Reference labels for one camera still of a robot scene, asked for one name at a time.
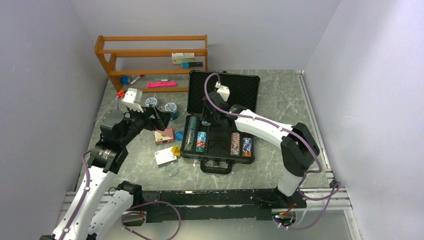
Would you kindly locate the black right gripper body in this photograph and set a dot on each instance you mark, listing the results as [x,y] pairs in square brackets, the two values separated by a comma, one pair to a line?
[210,117]

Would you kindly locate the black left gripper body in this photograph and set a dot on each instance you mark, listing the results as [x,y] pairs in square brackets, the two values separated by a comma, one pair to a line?
[141,120]

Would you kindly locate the light blue poker chip stack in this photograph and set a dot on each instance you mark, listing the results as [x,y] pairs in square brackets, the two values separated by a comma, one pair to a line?
[206,123]

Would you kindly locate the red playing card deck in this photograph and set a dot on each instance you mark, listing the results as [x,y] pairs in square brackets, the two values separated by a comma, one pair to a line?
[164,136]

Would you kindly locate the teal green poker chip stack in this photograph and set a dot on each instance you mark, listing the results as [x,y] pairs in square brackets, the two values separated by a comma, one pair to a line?
[193,123]

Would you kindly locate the blue playing card deck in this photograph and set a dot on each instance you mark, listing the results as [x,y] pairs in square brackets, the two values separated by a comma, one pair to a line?
[165,156]

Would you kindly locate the pink white chip stack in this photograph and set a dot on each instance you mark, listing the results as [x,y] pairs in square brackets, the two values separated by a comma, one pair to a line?
[235,144]

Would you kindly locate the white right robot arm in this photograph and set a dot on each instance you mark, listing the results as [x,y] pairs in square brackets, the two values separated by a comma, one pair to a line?
[299,149]

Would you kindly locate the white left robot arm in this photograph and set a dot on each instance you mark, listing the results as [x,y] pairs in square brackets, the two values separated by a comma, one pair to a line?
[83,220]

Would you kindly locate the black poker set case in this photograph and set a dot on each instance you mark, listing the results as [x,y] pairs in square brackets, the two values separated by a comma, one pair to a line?
[209,135]

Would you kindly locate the blue white lidded jar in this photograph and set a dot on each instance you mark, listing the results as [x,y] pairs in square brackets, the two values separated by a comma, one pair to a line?
[172,108]
[152,102]

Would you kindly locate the blue round dealer chip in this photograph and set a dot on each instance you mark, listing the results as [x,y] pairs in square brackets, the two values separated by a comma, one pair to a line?
[179,135]

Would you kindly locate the red white chip stack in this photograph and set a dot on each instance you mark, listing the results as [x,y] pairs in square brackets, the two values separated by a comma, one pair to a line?
[200,144]

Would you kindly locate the yellow blue poker chip stack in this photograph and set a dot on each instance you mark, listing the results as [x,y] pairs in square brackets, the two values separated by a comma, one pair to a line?
[190,139]

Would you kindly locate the yellow dealer button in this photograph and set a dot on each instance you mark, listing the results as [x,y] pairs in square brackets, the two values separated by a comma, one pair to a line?
[176,150]

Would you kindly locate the pink highlighter marker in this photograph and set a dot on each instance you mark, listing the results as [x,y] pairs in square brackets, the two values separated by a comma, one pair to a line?
[162,84]

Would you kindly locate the blue capped small bottle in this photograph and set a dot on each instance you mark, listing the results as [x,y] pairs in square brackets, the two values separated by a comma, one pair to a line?
[126,79]

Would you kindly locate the red white marker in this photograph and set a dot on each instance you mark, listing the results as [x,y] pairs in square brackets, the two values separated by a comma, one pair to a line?
[136,79]

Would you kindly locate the clear round plastic disc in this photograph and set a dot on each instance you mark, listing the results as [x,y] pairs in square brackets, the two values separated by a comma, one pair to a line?
[172,169]

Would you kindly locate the teal marker pen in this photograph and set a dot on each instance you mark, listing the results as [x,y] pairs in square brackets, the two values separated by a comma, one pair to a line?
[192,64]

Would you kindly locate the orange wooden shelf rack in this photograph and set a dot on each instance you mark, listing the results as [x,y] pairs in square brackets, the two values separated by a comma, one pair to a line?
[148,55]

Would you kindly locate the white red box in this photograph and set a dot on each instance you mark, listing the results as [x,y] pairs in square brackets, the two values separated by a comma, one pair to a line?
[182,55]

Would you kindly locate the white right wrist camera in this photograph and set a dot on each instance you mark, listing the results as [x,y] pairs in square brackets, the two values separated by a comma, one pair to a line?
[223,91]

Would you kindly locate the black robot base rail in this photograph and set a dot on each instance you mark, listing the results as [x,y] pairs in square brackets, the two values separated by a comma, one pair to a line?
[172,205]

